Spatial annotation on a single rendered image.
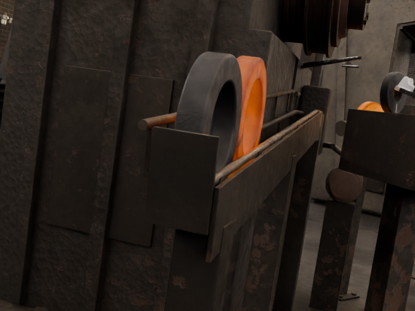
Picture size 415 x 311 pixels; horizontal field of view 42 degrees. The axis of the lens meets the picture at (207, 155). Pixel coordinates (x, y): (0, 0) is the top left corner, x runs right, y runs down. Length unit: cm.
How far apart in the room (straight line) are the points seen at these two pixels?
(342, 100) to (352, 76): 21
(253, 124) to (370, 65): 357
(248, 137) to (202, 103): 33
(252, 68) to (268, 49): 49
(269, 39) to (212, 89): 70
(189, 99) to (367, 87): 388
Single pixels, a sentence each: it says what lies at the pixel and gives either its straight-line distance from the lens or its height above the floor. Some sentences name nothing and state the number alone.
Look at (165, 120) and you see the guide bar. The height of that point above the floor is 66.
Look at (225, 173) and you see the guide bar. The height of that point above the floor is 61.
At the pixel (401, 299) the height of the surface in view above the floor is 33.
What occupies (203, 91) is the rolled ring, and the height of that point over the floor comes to 70.
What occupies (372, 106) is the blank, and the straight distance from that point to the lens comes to 220.
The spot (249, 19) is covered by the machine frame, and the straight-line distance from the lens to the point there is 130.
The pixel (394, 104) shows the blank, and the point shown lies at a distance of 214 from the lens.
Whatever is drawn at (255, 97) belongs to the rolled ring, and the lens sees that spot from 89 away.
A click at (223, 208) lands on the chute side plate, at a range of 61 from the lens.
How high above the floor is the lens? 69
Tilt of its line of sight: 6 degrees down
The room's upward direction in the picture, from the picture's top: 8 degrees clockwise
